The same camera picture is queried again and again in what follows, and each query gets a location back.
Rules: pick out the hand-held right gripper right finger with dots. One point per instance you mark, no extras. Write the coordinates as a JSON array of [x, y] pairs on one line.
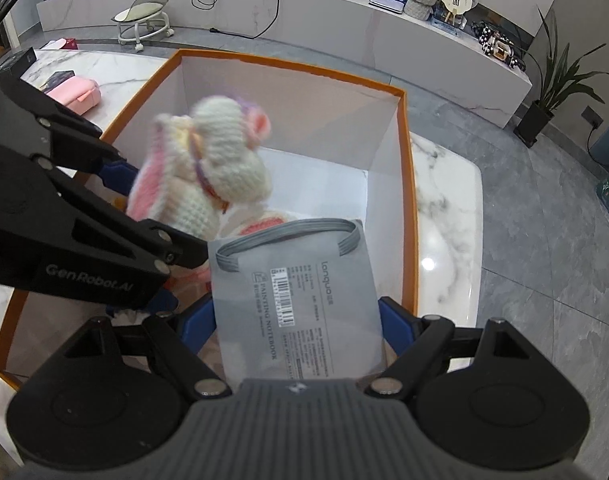
[[397, 322]]

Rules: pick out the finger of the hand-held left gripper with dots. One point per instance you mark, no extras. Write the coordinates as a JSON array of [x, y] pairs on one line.
[[149, 240], [69, 125]]

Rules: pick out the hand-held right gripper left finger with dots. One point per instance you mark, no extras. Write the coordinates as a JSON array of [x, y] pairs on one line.
[[197, 327]]

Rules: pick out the white crochet bunny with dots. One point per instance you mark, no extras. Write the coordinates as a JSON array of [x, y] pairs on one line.
[[224, 175]]

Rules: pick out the grey notebook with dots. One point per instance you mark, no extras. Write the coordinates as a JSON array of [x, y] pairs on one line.
[[294, 300]]

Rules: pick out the orange box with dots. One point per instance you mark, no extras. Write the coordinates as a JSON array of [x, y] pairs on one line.
[[304, 125]]

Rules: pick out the pink mini backpack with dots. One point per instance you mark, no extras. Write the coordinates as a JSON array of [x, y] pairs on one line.
[[74, 92]]

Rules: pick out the dark book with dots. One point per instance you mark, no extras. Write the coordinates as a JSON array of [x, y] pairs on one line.
[[59, 79]]

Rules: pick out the small red box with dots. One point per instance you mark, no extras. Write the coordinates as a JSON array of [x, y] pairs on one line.
[[60, 43]]

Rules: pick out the black box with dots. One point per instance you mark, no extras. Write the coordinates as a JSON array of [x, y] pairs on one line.
[[17, 60]]

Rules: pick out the low swivel chair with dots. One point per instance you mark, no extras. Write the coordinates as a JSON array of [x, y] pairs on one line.
[[139, 10]]

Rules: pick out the potted green plant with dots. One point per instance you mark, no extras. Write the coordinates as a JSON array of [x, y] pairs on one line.
[[534, 120]]

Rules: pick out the white marble media console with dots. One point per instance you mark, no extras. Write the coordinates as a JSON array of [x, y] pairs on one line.
[[334, 25]]

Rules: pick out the black white checkered toy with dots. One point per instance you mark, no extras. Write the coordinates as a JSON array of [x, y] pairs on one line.
[[499, 45]]

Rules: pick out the white tablet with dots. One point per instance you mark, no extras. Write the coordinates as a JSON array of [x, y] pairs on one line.
[[386, 2]]

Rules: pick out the round paper fan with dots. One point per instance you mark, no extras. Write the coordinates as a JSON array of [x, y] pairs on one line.
[[456, 0]]

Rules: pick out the wall socket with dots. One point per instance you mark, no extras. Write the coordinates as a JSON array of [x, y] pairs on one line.
[[593, 116]]

